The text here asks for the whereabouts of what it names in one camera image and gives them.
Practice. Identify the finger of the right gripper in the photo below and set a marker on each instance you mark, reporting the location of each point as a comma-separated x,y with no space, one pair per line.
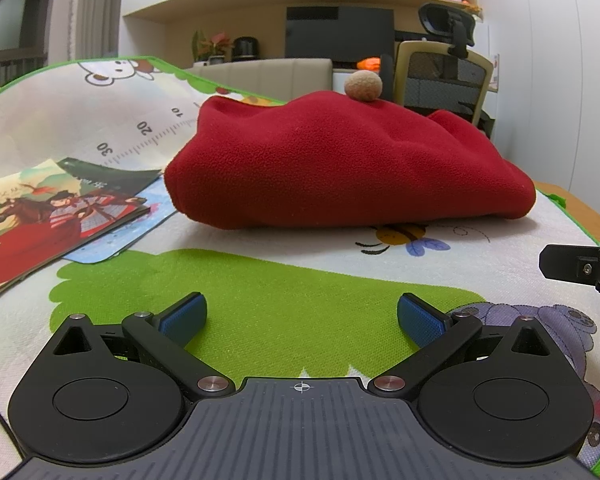
571,264

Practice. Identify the potted plant with red leaves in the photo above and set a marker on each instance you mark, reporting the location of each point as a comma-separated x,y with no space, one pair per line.
209,50

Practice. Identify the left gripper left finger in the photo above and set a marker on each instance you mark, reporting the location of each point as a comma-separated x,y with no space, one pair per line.
161,340

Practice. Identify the orange object on desk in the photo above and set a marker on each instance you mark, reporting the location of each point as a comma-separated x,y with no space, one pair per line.
371,64

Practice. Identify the black monitor screen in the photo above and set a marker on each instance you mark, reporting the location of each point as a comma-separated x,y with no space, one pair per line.
344,34

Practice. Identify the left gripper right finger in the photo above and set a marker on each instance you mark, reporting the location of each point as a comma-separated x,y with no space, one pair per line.
442,340

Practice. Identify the colourful cartoon play mat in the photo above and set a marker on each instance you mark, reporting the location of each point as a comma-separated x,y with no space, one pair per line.
291,303

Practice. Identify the dark green booklet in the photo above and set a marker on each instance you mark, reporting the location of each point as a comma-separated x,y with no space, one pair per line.
109,180

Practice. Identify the red fleece garment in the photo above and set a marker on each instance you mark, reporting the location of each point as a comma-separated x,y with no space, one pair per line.
326,160

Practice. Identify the red illustrated picture book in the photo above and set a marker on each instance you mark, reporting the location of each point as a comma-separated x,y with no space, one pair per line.
46,213

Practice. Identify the beige mesh office chair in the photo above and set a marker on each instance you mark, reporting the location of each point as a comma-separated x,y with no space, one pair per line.
438,70

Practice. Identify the light blue card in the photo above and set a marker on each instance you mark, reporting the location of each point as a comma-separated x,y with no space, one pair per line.
159,207

